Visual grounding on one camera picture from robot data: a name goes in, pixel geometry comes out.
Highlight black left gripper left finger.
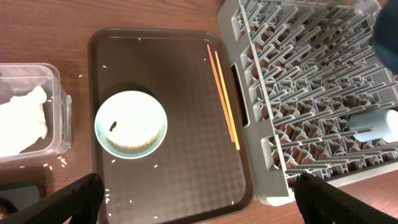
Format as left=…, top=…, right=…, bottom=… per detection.
left=1, top=173, right=104, bottom=224

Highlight clear plastic bin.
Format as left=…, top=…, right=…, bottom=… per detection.
left=1, top=63, right=72, bottom=162

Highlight grey dishwasher rack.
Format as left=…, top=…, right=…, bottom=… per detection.
left=218, top=0, right=397, bottom=206

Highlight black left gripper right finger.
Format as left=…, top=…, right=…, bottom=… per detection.
left=294, top=173, right=397, bottom=224

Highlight white tissue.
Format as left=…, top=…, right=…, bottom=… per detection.
left=1, top=86, right=48, bottom=157

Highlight brown serving tray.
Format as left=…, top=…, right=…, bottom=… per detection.
left=88, top=29, right=254, bottom=223

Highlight blue plate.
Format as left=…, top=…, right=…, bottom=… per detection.
left=373, top=0, right=397, bottom=73

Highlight light blue rice bowl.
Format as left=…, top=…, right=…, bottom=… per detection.
left=94, top=90, right=168, bottom=159

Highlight white paper cup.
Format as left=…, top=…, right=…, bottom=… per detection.
left=348, top=110, right=397, bottom=142

